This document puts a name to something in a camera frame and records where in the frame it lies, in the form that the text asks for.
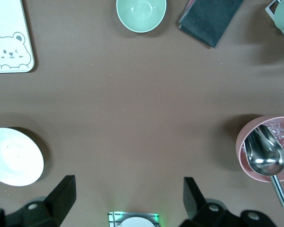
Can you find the pink bowl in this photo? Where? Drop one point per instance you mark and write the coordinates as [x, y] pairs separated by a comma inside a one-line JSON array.
[[241, 153]]

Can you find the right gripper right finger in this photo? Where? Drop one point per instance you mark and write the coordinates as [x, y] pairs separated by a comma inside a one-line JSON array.
[[194, 201]]

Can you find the pale green bowl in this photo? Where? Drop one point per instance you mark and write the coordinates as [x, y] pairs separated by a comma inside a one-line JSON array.
[[142, 14]]

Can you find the white round plate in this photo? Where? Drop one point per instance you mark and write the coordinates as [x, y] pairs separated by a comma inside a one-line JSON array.
[[14, 156]]

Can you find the cream bear print tray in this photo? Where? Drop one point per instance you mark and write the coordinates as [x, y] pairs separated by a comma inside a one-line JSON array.
[[9, 23]]

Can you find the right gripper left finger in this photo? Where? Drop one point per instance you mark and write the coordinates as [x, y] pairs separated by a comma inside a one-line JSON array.
[[61, 201]]

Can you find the dark grey folded cloth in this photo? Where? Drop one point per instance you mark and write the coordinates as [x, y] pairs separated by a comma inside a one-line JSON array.
[[210, 19]]

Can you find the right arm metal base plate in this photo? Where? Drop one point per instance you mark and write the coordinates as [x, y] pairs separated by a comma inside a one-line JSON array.
[[113, 217]]

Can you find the clear plastic ice cubes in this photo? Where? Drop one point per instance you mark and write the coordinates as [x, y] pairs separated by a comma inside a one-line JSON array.
[[281, 132]]

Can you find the metal scoop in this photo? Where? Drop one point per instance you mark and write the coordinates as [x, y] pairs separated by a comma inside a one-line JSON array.
[[265, 160]]

